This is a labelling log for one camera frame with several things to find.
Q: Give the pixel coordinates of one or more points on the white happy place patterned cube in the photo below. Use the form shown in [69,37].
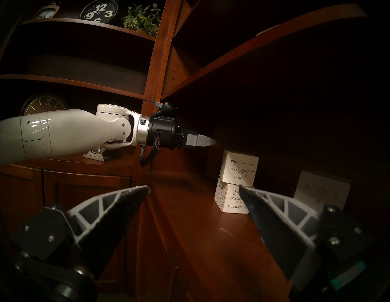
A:
[227,198]

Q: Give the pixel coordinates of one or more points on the cherry wood side shelf unit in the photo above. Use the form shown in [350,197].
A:
[76,82]

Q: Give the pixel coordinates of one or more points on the grey life's a beach cube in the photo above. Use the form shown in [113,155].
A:
[323,190]

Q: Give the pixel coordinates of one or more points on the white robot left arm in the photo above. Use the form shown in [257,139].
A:
[61,134]

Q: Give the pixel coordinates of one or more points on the small wooden framed clock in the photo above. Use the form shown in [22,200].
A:
[45,12]

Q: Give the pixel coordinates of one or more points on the cherry wood bookcase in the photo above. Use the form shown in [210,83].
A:
[219,249]

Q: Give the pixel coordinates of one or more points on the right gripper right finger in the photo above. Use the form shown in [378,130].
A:
[304,243]

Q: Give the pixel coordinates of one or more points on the white find joy cube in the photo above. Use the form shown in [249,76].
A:
[239,169]

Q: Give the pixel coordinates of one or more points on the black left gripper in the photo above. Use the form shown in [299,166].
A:
[164,131]

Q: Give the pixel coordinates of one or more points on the small grey alarm clock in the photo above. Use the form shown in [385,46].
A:
[99,153]

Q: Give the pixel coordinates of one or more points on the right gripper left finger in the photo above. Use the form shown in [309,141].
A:
[91,231]

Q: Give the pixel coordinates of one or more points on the black round clock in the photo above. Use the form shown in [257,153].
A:
[99,13]

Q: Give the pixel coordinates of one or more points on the green artificial plant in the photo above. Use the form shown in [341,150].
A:
[141,19]

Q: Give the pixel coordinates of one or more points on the large round brown clock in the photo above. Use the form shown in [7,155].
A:
[42,105]

